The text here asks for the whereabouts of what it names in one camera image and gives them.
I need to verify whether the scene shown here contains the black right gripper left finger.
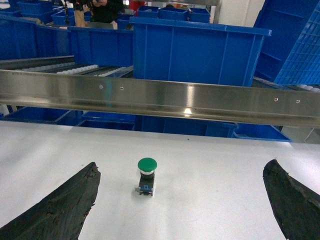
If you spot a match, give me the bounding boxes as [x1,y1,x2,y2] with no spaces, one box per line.
[0,162,101,240]

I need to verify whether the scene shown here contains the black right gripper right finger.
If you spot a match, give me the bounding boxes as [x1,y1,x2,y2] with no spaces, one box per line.
[262,159,320,240]

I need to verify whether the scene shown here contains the green mushroom push button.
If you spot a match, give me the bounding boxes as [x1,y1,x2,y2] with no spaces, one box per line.
[135,157,158,196]

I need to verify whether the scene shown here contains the blue lower bin right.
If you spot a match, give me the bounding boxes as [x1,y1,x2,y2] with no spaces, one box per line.
[231,123,292,142]

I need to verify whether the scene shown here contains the blue lower bin left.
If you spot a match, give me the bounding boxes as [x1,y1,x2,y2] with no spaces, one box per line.
[3,106,84,126]

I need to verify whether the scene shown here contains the blue lower bin middle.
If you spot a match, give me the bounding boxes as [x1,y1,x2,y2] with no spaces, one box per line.
[134,115,239,138]

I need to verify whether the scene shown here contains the blue plastic bin right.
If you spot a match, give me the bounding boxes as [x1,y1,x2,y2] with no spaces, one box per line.
[254,0,320,85]

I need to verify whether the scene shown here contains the blue plastic bin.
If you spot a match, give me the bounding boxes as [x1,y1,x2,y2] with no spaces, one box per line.
[254,0,320,85]
[130,17,272,87]
[0,15,133,67]

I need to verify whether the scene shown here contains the blue plastic bin left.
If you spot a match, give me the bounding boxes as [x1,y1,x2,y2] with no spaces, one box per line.
[0,15,133,67]

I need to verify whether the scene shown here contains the blue plastic bin centre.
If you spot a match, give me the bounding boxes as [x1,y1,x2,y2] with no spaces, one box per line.
[130,17,272,87]

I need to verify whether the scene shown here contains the person in black jacket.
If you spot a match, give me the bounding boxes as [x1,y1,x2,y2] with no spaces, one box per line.
[69,0,124,30]

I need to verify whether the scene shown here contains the stainless steel shelf rail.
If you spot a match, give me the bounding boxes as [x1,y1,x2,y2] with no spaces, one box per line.
[0,70,320,128]

